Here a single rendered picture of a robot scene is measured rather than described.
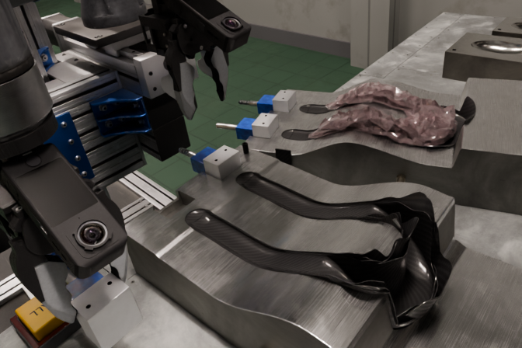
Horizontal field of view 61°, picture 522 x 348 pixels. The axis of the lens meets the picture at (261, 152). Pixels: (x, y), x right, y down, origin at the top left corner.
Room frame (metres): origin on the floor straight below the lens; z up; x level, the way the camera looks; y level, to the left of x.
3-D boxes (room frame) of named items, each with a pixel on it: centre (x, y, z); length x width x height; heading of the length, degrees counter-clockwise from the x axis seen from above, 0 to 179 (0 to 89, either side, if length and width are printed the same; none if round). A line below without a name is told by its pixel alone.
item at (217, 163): (0.64, 0.10, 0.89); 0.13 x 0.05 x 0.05; 45
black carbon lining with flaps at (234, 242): (0.42, -0.05, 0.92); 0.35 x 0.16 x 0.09; 45
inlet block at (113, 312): (0.34, 0.22, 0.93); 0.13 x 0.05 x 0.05; 45
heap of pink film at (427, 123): (0.71, -0.24, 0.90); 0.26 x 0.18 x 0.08; 62
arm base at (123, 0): (1.08, 0.30, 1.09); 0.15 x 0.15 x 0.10
